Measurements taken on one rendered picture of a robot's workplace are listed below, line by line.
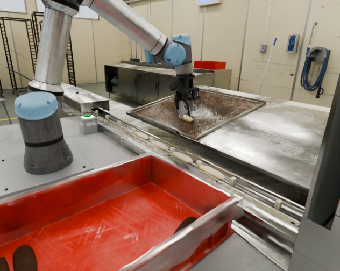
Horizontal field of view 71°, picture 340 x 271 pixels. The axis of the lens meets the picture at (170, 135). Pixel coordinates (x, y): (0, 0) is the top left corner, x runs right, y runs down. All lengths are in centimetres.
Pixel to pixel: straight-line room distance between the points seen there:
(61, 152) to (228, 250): 58
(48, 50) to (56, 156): 35
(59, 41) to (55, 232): 59
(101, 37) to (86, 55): 79
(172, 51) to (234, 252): 61
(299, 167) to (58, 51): 85
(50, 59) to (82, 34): 751
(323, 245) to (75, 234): 48
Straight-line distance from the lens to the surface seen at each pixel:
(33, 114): 80
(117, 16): 81
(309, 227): 40
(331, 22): 451
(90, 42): 851
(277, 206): 68
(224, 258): 56
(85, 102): 146
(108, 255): 56
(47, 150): 84
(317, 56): 446
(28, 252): 60
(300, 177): 78
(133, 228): 61
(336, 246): 40
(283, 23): 480
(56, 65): 93
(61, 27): 92
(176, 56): 84
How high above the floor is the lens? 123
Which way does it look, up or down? 20 degrees down
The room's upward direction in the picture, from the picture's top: 1 degrees clockwise
